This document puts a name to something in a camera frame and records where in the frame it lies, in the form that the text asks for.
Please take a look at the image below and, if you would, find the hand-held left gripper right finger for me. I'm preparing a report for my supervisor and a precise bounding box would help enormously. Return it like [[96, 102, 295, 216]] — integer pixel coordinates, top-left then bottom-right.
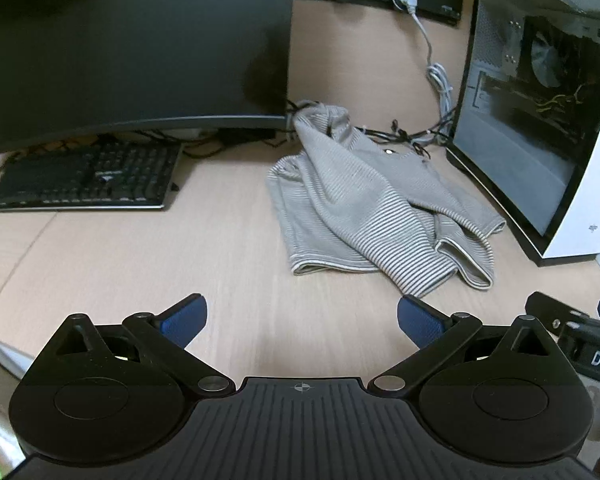
[[373, 295, 557, 399]]

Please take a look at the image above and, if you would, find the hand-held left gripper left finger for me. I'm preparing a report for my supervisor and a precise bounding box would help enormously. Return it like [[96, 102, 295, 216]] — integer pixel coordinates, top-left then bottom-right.
[[54, 293, 235, 397]]

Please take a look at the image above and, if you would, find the grey striped shirt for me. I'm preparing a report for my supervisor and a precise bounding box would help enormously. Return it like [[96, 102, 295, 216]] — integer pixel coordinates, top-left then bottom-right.
[[266, 102, 507, 297]]

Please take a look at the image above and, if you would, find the black keyboard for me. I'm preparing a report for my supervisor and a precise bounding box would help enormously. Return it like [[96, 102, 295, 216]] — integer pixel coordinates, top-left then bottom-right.
[[0, 140, 184, 212]]

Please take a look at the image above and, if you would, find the white glass-panel computer case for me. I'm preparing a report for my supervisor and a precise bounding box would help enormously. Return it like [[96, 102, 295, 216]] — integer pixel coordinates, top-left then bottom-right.
[[445, 0, 600, 267]]

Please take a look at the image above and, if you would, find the black computer monitor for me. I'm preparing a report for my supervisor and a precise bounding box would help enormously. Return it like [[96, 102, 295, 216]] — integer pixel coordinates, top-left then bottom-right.
[[0, 0, 296, 159]]

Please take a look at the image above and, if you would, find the black cable bundle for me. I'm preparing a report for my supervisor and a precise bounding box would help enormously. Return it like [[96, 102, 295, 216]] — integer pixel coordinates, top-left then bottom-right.
[[284, 100, 453, 158]]

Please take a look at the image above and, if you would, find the white plug cable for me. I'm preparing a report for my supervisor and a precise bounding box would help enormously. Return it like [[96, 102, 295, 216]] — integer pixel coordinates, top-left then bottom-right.
[[391, 0, 457, 137]]

